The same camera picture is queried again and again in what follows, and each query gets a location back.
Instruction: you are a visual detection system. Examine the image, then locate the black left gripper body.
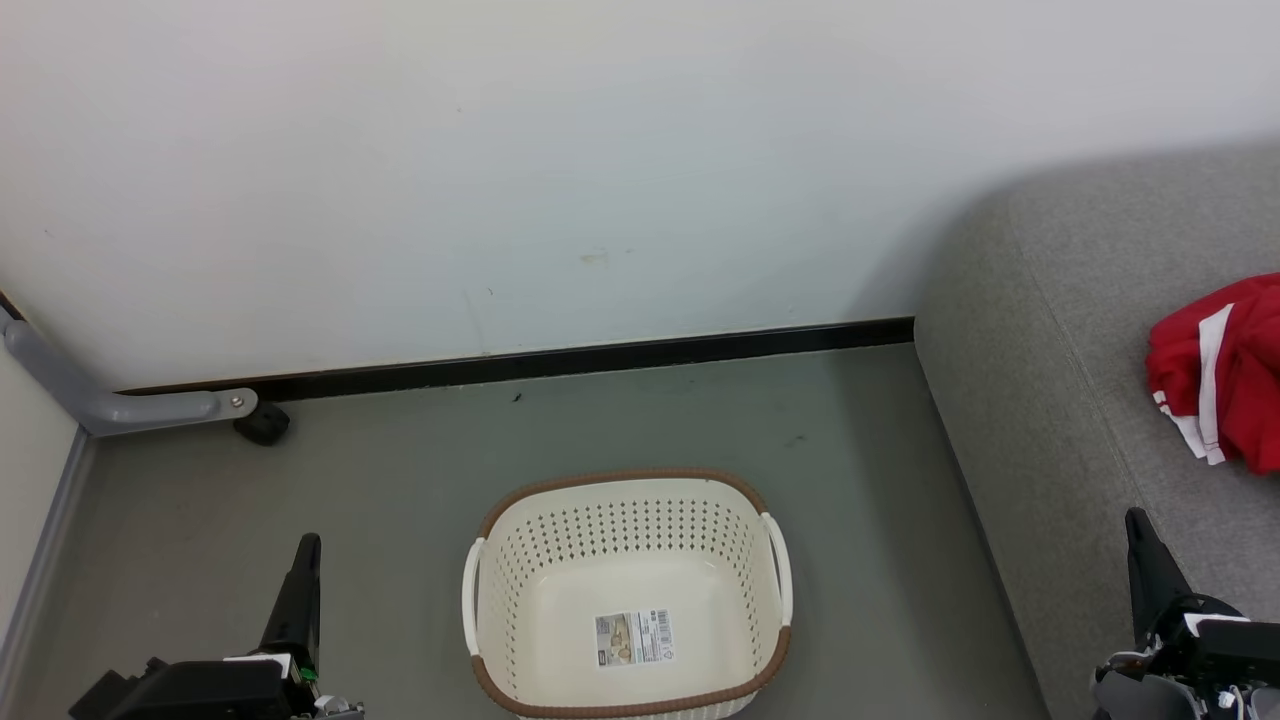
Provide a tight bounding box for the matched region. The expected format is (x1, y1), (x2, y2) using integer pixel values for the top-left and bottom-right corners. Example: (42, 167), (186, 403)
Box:
(68, 655), (366, 720)

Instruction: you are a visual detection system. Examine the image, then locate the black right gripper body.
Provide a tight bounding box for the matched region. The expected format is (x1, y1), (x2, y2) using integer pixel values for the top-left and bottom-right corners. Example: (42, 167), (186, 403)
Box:
(1092, 595), (1280, 720)

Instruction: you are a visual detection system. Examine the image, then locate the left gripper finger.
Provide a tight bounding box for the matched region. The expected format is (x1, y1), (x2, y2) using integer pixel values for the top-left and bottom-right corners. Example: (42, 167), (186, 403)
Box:
(258, 533), (323, 666)

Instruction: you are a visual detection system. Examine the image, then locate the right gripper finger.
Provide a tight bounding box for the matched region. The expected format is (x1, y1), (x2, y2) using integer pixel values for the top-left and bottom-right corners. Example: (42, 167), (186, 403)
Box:
(1125, 507), (1196, 649)

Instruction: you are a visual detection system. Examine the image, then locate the red and white garment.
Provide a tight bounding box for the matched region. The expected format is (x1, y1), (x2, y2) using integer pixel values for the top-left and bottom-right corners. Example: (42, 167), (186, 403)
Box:
(1146, 272), (1280, 476)

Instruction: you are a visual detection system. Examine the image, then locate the cream perforated laundry basket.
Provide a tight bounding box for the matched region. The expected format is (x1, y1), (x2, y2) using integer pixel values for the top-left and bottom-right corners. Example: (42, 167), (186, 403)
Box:
(462, 468), (794, 720)

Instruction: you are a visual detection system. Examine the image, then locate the white printed basket sticker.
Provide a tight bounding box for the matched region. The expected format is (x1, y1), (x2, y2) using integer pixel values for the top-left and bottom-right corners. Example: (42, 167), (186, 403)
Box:
(595, 608), (676, 669)

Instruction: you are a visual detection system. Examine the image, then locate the black caster wheel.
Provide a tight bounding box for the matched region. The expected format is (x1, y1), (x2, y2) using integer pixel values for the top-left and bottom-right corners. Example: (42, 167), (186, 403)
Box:
(234, 402), (291, 447)

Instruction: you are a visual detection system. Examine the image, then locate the grey fabric sofa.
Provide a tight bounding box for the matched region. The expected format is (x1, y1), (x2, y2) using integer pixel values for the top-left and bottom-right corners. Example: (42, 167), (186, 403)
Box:
(913, 140), (1280, 720)

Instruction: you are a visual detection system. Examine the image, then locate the grey skirting strip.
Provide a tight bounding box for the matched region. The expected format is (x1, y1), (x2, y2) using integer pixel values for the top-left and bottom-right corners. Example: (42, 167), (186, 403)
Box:
(0, 430), (96, 691)

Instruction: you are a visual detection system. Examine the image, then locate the grey metal frame leg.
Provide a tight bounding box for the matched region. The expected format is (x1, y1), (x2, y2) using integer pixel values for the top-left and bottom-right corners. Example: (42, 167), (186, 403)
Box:
(0, 305), (259, 438)

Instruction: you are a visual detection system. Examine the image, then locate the black wall baseboard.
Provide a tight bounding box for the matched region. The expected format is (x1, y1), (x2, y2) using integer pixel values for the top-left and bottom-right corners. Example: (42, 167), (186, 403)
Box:
(118, 317), (916, 401)

